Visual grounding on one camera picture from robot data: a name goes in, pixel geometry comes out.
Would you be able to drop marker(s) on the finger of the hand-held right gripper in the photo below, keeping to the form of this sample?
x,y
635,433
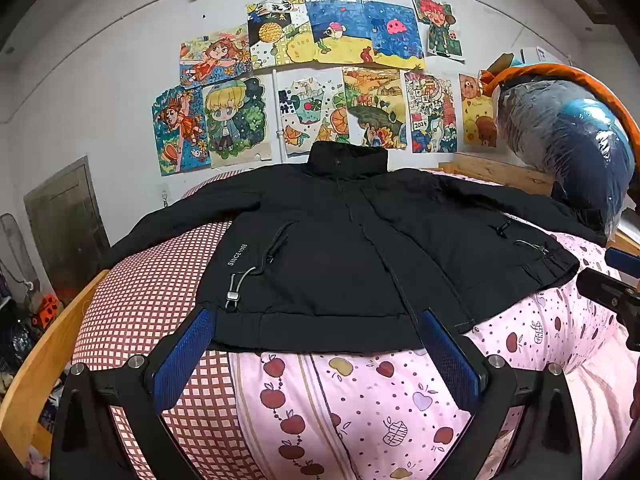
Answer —
x,y
622,262
605,290

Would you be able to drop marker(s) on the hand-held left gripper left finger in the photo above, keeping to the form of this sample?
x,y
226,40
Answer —
x,y
185,355

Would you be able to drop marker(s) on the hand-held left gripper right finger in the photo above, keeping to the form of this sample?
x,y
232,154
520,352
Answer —
x,y
450,360

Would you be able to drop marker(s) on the black jacket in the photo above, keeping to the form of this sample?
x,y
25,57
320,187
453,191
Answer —
x,y
350,260

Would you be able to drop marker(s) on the red checkered quilt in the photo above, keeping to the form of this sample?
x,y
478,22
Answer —
x,y
150,300

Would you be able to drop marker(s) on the pink apple print quilt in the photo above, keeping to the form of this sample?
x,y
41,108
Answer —
x,y
360,410

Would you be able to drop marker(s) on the plastic-wrapped blue bedding bundle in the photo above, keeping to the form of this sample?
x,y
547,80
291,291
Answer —
x,y
565,140

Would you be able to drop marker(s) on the orange toy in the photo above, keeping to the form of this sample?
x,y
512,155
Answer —
x,y
46,310

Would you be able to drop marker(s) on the yellow bear drawing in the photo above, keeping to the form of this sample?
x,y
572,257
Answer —
x,y
477,110

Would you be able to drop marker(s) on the white box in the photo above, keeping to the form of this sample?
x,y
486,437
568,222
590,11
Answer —
x,y
542,56

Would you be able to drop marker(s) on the flying girl drawing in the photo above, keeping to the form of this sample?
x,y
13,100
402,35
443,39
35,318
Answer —
x,y
180,130

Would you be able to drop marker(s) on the blond child drawing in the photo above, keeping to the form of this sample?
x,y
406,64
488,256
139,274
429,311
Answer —
x,y
235,120

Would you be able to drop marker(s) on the city buildings drawing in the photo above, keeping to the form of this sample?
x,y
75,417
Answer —
x,y
430,112

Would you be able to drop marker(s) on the farmland landscape drawing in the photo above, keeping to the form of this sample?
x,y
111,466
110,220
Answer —
x,y
375,105

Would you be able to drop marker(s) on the fruit drink drawing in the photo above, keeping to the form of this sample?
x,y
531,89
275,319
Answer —
x,y
310,110

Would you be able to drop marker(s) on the red-haired figure drawing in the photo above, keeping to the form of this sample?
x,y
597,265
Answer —
x,y
437,27

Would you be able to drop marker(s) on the orange-haired girl drawing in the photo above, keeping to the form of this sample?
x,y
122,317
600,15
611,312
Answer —
x,y
215,55

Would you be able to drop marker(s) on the pineapple drawing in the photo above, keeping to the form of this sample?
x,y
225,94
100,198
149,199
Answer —
x,y
277,35

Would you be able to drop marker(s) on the blue underwater fish drawing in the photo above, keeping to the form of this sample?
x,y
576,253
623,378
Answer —
x,y
365,30

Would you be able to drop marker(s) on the wooden bed frame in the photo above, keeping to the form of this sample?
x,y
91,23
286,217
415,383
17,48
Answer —
x,y
40,360

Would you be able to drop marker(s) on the grey wall hatch door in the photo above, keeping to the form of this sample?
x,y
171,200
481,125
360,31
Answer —
x,y
65,225

